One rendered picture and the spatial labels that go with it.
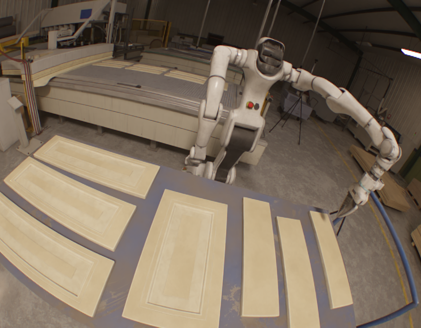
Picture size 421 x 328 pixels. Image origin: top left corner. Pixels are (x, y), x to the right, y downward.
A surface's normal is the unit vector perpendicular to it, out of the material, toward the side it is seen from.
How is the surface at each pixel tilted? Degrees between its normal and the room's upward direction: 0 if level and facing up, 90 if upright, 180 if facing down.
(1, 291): 0
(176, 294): 0
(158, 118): 90
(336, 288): 0
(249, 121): 74
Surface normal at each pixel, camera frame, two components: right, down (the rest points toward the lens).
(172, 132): -0.14, 0.59
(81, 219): 0.21, -0.63
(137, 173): 0.42, -0.70
